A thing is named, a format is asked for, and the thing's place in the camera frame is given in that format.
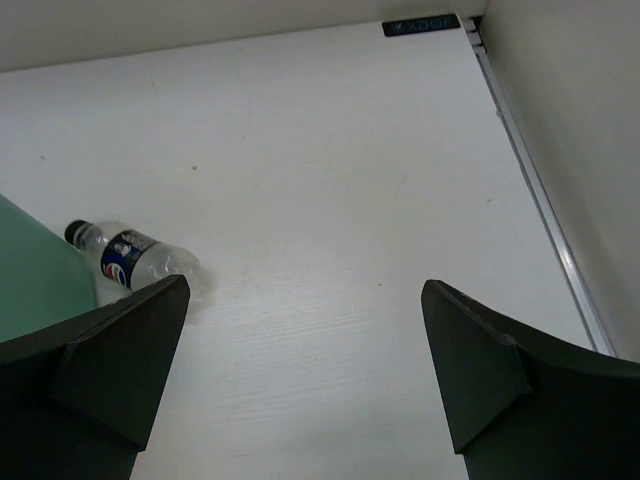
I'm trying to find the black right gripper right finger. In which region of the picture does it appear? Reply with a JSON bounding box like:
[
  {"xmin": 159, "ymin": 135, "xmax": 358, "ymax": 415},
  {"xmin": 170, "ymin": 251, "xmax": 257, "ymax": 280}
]
[{"xmin": 421, "ymin": 280, "xmax": 639, "ymax": 479}]

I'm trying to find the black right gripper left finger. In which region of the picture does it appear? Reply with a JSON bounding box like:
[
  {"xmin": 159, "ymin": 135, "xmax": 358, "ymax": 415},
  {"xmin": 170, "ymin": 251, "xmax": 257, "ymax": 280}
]
[{"xmin": 1, "ymin": 275, "xmax": 190, "ymax": 479}]

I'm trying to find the green plastic bin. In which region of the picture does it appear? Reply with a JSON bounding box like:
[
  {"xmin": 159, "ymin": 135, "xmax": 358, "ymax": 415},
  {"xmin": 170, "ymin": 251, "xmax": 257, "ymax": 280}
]
[{"xmin": 0, "ymin": 197, "xmax": 97, "ymax": 341}]

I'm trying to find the small bottle blue label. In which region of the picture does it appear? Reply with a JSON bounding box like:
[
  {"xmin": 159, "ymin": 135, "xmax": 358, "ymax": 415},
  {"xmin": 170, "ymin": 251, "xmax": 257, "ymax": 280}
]
[{"xmin": 64, "ymin": 220, "xmax": 205, "ymax": 298}]

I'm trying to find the black label plate right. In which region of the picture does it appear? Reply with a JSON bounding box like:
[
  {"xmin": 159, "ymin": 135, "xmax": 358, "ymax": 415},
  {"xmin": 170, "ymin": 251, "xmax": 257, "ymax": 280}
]
[{"xmin": 382, "ymin": 14, "xmax": 461, "ymax": 37}]

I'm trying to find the right aluminium side rail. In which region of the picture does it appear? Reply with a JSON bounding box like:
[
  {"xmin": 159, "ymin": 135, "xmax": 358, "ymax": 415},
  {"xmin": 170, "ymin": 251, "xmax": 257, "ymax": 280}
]
[{"xmin": 462, "ymin": 16, "xmax": 617, "ymax": 357}]

